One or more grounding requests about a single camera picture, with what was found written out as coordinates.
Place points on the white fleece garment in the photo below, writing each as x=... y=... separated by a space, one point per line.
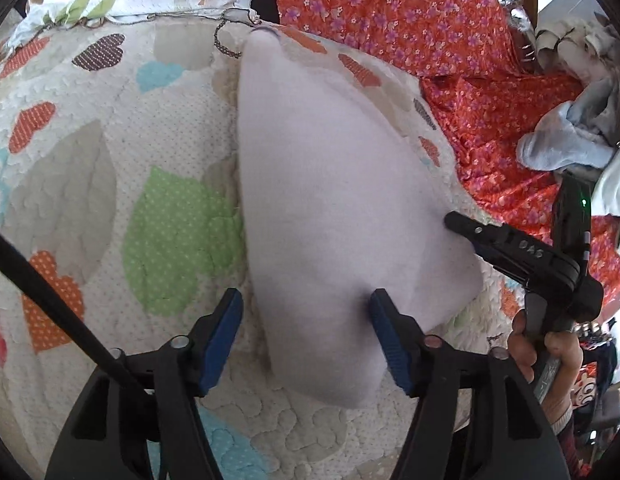
x=330 y=185

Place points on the white towel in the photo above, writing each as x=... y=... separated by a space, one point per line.
x=615 y=185

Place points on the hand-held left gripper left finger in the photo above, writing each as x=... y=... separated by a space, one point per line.
x=222 y=345

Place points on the heart patterned quilt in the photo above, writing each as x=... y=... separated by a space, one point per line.
x=65 y=185

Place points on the pile of beige clothes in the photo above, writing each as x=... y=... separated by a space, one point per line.
x=570 y=45

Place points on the person's right hand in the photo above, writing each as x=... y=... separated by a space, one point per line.
x=562 y=360

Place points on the orange floral cloth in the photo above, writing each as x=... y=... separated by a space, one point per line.
x=415 y=20

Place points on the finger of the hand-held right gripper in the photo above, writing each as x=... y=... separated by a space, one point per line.
x=505 y=250

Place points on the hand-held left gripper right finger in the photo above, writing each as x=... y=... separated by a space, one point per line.
x=390 y=345

